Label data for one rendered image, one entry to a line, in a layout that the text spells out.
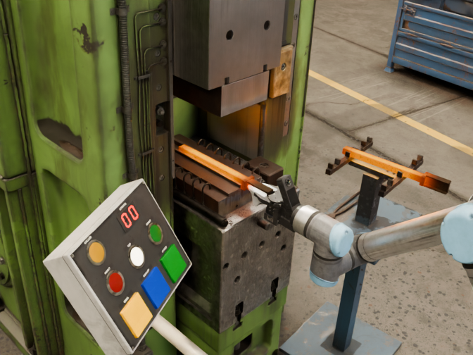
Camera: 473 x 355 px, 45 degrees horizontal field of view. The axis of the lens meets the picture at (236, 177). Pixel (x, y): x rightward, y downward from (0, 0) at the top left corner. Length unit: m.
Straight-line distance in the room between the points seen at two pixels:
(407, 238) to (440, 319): 1.41
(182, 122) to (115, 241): 0.97
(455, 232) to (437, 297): 1.82
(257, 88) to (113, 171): 0.49
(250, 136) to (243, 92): 0.45
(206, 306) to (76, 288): 0.86
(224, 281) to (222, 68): 0.71
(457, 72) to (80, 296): 4.67
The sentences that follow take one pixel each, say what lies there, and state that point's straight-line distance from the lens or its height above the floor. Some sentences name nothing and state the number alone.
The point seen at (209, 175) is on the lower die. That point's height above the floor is 0.99.
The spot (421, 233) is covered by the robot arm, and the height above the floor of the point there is 1.09.
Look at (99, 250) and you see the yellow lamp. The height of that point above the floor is 1.16.
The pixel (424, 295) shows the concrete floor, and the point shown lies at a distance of 3.11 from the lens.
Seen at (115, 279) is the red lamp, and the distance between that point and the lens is 1.34.
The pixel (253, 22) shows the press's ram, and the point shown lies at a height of 1.52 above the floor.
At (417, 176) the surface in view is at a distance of 2.08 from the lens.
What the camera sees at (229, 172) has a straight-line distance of 1.88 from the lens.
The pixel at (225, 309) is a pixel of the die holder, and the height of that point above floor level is 0.57.
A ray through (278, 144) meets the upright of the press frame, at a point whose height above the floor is 0.97.
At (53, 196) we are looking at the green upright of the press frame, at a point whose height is 0.87.
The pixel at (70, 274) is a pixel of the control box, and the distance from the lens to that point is 1.29.
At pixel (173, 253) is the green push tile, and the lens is 1.51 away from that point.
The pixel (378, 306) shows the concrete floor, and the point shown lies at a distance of 2.98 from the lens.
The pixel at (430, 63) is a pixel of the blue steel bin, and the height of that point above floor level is 0.20.
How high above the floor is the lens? 1.97
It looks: 31 degrees down
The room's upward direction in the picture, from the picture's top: 3 degrees clockwise
